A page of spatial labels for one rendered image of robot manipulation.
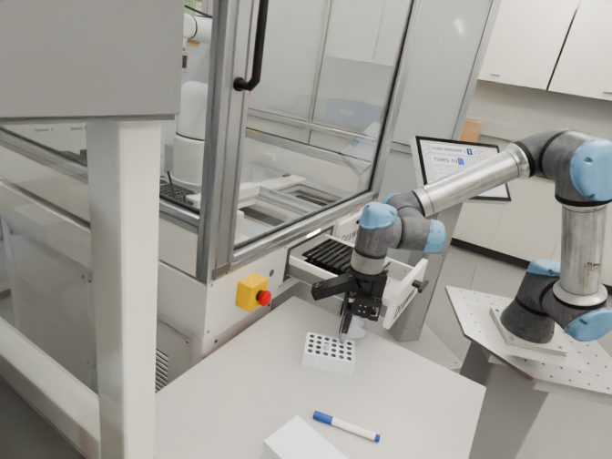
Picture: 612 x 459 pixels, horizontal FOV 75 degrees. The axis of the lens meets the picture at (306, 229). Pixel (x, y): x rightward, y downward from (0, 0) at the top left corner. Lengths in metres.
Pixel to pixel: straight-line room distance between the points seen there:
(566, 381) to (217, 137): 1.09
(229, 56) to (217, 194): 0.26
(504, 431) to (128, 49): 1.48
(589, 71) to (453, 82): 1.84
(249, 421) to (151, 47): 0.71
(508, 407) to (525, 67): 3.31
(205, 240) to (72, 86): 0.62
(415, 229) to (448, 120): 1.83
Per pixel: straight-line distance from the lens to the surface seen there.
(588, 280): 1.19
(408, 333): 2.46
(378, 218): 0.86
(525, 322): 1.39
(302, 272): 1.18
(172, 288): 1.02
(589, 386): 1.37
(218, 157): 0.81
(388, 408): 0.98
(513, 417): 1.54
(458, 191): 1.05
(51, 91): 0.31
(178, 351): 1.12
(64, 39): 0.31
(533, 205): 4.07
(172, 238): 0.96
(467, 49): 2.69
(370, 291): 0.96
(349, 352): 1.03
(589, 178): 1.00
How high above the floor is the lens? 1.42
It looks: 22 degrees down
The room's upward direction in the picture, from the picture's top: 10 degrees clockwise
